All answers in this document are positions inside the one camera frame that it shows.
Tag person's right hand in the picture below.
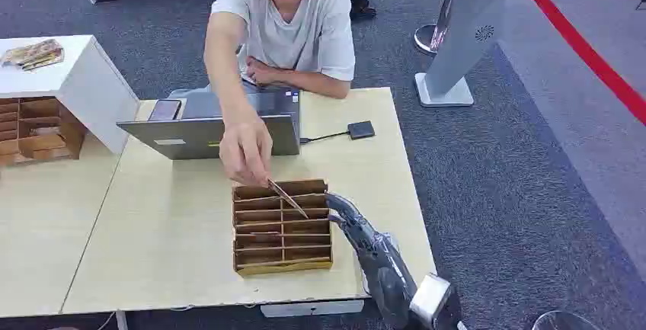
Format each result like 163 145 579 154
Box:
218 117 274 188

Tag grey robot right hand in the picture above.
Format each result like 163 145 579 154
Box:
325 192 424 330

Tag person's left hand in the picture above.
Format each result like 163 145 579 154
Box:
245 56 283 88

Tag autumn tree printed card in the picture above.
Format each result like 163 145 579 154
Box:
267 178 310 220

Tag grey laptop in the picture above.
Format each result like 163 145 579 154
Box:
117 89 302 161

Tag person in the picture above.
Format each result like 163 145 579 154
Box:
168 0 357 188

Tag black smartphone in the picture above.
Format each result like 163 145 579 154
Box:
147 98 183 122

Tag wooden slotted card box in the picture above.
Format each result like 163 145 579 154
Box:
232 179 334 277

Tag black adapter box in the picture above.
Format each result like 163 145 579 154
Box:
347 120 376 141

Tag round silver stanchion base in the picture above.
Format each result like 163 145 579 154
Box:
414 24 439 56

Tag round grey base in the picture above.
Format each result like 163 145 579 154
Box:
531 309 602 330

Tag wooden compartment organizer box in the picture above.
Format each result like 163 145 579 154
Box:
0 96 88 168

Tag white kiosk stand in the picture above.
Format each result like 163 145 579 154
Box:
414 0 507 108

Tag stack of printed cards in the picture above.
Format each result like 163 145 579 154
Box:
1 38 66 72

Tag red barrier belt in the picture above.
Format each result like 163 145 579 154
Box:
507 0 646 127

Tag black adapter cable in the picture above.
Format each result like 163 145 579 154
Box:
300 130 350 146

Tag white desk frame bar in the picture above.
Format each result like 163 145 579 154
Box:
260 299 366 319

